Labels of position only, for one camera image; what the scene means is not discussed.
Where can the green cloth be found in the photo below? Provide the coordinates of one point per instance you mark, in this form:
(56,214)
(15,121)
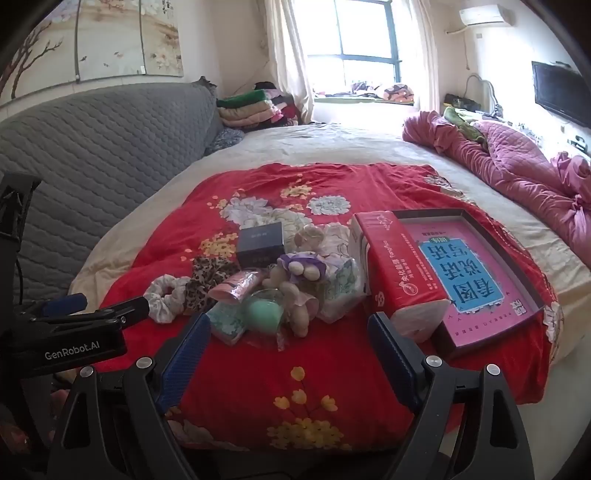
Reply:
(461,122)

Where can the floral wall painting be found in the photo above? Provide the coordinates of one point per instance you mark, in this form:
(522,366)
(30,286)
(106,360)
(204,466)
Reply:
(115,37)

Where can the pile of folded clothes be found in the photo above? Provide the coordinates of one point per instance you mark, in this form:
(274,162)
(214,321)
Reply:
(258,108)

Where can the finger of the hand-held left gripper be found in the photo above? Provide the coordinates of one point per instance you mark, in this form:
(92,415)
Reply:
(64,304)
(129,314)

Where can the white air conditioner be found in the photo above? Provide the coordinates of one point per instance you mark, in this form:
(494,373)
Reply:
(487,14)

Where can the dark patterned pillow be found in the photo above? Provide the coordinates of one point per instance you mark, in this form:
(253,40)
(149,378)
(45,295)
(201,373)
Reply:
(226,138)

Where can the teddy bear with pink dress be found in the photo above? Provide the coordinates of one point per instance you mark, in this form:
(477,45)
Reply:
(295,309)

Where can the cream curtain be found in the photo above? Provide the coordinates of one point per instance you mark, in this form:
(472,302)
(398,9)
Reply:
(291,55)
(422,46)

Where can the red tissue box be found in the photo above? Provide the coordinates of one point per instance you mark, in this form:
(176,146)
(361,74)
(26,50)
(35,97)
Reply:
(397,272)

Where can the small green tissue pack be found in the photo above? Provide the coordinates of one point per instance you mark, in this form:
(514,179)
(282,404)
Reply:
(226,325)

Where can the clothes on windowsill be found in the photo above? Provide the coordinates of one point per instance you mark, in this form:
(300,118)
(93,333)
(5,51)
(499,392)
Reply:
(392,92)

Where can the pink quilt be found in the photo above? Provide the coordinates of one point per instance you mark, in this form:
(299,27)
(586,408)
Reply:
(508,161)

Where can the red floral blanket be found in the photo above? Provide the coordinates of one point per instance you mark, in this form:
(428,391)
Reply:
(323,369)

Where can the leopard print scrunchie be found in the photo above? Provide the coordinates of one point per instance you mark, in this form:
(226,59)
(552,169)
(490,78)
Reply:
(207,277)

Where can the dark cardboard box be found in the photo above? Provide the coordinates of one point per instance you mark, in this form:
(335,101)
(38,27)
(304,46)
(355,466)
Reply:
(261,244)

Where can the large green tissue pack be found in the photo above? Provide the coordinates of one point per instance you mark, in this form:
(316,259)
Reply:
(344,286)

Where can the window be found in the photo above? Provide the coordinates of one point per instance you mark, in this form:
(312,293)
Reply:
(364,32)

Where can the cream bed sheet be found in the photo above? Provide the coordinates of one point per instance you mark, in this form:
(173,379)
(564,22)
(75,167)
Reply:
(323,147)

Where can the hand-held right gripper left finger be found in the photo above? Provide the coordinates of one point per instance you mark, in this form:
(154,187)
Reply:
(184,360)

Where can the white scrunchie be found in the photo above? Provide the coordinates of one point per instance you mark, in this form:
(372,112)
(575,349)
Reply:
(159,295)

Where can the grey quilted headboard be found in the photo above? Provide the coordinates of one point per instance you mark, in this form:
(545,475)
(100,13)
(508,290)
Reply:
(115,138)

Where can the black television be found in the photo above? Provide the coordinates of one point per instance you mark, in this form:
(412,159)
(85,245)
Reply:
(558,92)

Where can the teddy bear with purple dress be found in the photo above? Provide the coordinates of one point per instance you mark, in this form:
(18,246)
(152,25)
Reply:
(307,240)

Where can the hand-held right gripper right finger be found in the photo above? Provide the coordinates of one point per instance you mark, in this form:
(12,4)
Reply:
(392,364)

